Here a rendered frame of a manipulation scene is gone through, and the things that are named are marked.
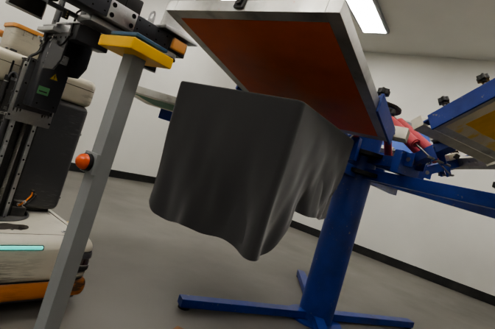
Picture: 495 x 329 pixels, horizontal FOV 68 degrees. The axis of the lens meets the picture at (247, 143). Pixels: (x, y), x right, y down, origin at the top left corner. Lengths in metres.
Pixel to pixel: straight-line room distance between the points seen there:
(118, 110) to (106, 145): 0.09
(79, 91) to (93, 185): 0.94
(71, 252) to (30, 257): 0.59
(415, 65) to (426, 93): 0.47
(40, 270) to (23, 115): 0.59
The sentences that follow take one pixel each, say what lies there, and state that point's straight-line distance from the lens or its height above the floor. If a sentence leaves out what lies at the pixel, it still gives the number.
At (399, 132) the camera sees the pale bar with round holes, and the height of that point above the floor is 1.06.
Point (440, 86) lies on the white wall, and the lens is 5.81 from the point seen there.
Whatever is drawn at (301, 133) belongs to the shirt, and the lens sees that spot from 0.97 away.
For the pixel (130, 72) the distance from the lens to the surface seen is 0.93.
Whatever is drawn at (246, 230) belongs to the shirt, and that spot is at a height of 0.59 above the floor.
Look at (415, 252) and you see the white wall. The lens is 5.51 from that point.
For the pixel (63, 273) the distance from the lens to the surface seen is 0.99.
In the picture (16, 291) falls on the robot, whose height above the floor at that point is 0.10.
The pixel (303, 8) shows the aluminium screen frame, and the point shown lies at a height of 1.16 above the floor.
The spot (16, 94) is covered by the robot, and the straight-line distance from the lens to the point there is 1.63.
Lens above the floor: 0.75
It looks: 3 degrees up
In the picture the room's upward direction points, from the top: 17 degrees clockwise
